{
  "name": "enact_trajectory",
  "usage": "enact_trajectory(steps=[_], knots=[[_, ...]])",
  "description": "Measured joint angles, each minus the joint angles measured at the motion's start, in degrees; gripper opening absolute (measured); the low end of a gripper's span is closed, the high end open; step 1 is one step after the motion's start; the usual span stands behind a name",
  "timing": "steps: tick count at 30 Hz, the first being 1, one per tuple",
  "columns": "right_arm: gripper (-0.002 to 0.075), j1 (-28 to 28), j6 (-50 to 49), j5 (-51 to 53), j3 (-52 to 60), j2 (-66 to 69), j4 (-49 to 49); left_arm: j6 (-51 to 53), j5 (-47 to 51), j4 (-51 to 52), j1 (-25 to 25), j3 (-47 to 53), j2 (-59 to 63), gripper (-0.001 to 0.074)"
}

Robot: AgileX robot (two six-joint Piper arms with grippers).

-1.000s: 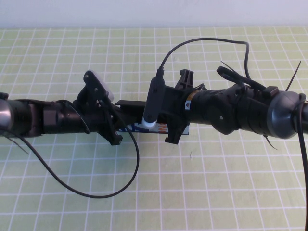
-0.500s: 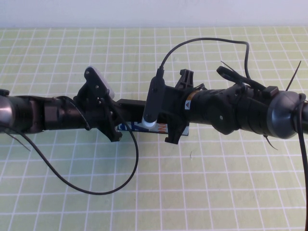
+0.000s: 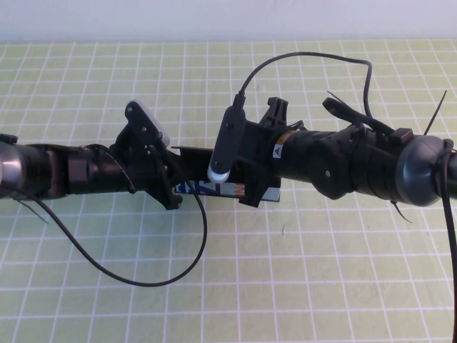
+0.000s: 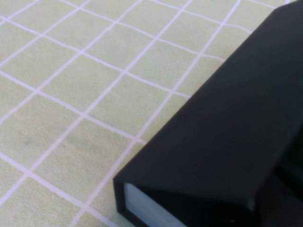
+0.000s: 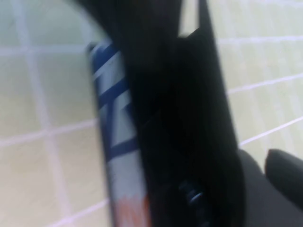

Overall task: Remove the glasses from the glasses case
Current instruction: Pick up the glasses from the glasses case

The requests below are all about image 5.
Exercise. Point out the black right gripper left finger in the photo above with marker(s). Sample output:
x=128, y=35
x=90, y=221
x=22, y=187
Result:
x=194, y=184

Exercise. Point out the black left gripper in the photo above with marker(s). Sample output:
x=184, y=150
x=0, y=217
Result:
x=132, y=23

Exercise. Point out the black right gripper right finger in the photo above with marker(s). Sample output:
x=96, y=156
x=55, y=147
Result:
x=286, y=172

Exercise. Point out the black glasses case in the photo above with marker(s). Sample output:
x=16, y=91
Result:
x=113, y=106

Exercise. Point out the green white-checked tablecloth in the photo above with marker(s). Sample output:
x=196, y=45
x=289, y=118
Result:
x=35, y=94

